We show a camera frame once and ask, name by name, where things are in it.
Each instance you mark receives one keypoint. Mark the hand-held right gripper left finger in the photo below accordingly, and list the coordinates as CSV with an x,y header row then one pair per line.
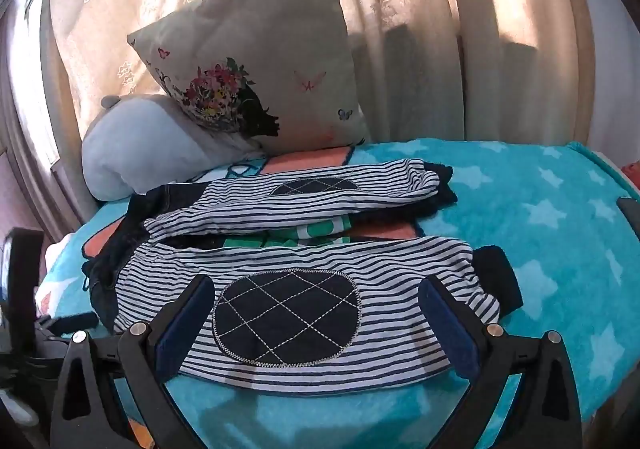
x,y
184,324

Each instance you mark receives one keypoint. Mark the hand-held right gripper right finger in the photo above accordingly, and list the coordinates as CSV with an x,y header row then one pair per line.
x,y
450,324

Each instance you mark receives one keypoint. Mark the red cloth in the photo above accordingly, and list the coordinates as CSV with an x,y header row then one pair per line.
x,y
631,174

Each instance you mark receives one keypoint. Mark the beige lace curtain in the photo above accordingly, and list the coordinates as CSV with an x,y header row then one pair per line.
x,y
440,4

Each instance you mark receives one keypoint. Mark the striped pants with navy patches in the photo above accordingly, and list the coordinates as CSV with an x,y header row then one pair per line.
x,y
300,259

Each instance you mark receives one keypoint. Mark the beige floral print pillow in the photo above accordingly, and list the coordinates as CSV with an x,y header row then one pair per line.
x,y
260,44

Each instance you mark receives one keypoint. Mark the teal cartoon printed blanket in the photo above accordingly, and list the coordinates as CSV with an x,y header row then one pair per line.
x,y
540,229

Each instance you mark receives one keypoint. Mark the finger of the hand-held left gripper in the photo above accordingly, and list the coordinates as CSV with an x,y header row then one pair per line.
x,y
75,322

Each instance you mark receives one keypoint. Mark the dark object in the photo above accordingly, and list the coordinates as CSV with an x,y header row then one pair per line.
x,y
630,208

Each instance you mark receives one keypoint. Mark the grey plush toy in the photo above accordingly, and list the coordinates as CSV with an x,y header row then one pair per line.
x,y
135,149

